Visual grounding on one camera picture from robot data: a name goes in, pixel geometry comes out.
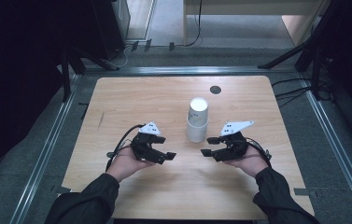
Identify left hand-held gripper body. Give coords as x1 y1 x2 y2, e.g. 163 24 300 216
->
131 120 162 162

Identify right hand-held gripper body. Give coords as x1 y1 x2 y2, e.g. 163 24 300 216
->
213 120 255 162

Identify person's right hand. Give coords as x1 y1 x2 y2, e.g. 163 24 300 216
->
223 145 270 178

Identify person's left hand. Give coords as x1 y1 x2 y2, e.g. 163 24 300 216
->
106 146 156 183

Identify black tape strip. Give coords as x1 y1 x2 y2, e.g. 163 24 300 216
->
77 102 91 120

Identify grey tape strip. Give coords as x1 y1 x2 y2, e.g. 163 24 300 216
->
293 187 318 199

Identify black metal stand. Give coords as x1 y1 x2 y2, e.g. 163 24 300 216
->
59 46 88 103

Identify black cabinet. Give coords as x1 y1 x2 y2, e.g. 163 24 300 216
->
90 0 132 61

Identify black tripod stand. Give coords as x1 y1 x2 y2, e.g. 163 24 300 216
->
257 0 335 101

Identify light wooden desk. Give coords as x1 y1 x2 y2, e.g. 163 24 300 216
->
182 0 331 47

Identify dark curtain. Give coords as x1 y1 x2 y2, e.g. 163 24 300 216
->
0 0 69 213

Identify right hand-held gripper cable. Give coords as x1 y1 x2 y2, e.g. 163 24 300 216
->
246 136 273 168

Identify aluminium frame rail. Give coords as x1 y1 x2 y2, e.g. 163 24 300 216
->
83 65 299 77
8 74 82 224
299 74 352 223

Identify black floor cables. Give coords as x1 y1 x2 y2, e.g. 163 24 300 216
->
271 77 313 108

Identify white floor cable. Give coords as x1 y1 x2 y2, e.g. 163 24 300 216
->
113 46 131 68

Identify black hanging cable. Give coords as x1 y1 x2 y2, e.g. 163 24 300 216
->
184 0 204 48

